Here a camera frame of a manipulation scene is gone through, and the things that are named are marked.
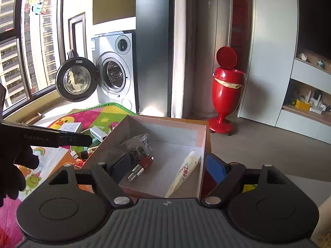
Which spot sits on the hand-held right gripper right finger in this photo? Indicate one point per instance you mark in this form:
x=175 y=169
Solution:
x=216 y=170

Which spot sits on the flat white box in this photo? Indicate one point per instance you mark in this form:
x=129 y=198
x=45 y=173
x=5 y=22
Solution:
x=69 y=128

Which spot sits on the silver washing machine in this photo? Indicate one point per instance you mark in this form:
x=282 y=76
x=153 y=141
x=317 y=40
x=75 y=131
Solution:
x=124 y=64

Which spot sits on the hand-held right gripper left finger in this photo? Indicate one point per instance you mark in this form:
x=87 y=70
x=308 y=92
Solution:
x=121 y=166

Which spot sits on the red wall hanging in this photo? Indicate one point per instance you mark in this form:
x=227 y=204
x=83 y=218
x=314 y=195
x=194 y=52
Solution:
x=240 y=31

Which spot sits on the small teal ornament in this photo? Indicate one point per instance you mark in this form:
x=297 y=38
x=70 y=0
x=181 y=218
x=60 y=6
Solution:
x=321 y=64

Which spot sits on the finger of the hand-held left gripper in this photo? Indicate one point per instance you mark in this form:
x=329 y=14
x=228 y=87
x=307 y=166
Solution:
x=77 y=139

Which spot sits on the white floral cream tube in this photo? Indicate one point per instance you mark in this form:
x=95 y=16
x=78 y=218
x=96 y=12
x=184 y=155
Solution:
x=185 y=171

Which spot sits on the black television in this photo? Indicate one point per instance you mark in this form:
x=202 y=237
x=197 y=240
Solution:
x=315 y=13

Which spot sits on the amber glass bottle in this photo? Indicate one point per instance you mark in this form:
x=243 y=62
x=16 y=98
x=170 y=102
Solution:
x=84 y=154

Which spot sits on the small yellow box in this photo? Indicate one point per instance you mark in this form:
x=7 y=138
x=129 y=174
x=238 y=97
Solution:
x=303 y=105

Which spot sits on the red and silver lipstick tube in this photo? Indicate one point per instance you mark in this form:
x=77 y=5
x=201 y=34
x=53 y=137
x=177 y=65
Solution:
x=143 y=164

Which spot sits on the small white figurine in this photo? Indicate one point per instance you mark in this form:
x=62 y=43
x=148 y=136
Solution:
x=302 y=56

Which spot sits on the cartoon window sticker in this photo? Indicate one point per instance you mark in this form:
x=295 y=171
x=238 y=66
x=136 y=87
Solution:
x=38 y=4

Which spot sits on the person's left hand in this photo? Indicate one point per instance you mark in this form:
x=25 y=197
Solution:
x=13 y=170

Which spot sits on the pink cardboard box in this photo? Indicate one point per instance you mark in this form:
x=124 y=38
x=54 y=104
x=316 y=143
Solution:
x=168 y=131

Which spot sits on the clear plastic bag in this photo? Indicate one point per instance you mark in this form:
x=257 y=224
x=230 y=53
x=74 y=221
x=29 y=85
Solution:
x=143 y=140

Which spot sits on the white wifi router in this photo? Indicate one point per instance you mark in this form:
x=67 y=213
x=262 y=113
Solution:
x=316 y=100

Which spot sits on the dark grey tall cabinet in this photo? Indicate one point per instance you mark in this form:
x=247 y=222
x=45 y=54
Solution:
x=155 y=44

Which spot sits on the small red packet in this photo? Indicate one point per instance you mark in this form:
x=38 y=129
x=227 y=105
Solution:
x=79 y=162

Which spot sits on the small silver usb stick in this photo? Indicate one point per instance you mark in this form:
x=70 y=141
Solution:
x=74 y=155

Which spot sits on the light grey curtain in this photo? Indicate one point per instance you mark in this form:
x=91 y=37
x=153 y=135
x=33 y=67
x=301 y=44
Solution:
x=182 y=44

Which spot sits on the dark framed mirror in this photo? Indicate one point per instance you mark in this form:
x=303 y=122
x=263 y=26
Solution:
x=77 y=33

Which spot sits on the red trash bin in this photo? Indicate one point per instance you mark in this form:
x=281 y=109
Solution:
x=225 y=93

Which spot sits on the flat cardboard piece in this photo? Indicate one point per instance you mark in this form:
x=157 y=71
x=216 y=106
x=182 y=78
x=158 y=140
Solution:
x=32 y=117

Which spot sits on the colourful cartoon play mat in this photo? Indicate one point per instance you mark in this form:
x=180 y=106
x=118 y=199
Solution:
x=108 y=113

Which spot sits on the white charger block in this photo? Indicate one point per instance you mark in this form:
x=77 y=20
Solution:
x=98 y=133

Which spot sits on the white shelf cabinet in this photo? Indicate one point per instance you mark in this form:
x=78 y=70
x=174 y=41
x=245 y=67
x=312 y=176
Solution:
x=269 y=56

